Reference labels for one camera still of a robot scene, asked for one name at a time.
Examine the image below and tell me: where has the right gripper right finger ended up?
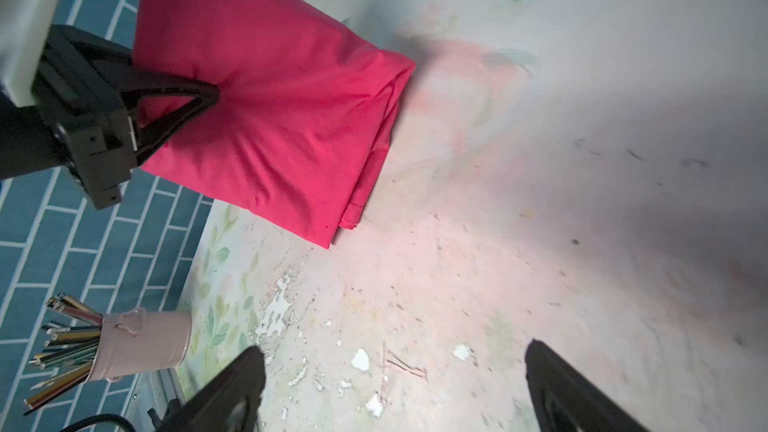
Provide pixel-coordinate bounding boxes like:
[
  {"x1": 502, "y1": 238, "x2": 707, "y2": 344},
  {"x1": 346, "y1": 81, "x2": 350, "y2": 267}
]
[{"x1": 525, "y1": 340, "x2": 647, "y2": 432}]

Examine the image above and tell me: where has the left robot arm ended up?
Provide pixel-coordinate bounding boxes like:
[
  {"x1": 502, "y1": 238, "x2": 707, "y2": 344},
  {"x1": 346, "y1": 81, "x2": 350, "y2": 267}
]
[{"x1": 1, "y1": 25, "x2": 219, "y2": 210}]

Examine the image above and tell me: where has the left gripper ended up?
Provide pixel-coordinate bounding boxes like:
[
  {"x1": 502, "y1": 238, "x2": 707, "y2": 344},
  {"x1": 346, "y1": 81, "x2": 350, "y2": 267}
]
[{"x1": 32, "y1": 25, "x2": 220, "y2": 210}]

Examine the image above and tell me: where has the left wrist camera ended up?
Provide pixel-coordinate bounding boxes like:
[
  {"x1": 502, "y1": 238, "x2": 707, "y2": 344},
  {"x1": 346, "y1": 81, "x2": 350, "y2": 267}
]
[{"x1": 1, "y1": 0, "x2": 58, "y2": 107}]

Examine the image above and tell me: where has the magenta t shirt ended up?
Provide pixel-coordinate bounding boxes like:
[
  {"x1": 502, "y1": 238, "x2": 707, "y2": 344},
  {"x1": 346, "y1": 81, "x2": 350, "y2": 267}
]
[{"x1": 133, "y1": 0, "x2": 415, "y2": 248}]

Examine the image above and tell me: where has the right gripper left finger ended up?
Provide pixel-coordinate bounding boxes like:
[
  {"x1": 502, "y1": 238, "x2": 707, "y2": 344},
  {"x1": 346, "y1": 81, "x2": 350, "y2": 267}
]
[{"x1": 155, "y1": 346, "x2": 267, "y2": 432}]

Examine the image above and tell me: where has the cup of coloured pencils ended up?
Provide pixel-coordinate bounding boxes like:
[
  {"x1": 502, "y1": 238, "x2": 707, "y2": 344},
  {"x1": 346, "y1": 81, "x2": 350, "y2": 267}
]
[{"x1": 23, "y1": 294, "x2": 192, "y2": 416}]

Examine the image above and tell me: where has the left black corrugated cable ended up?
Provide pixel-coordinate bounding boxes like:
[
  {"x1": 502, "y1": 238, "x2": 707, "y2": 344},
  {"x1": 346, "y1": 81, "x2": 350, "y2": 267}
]
[{"x1": 58, "y1": 412, "x2": 139, "y2": 432}]

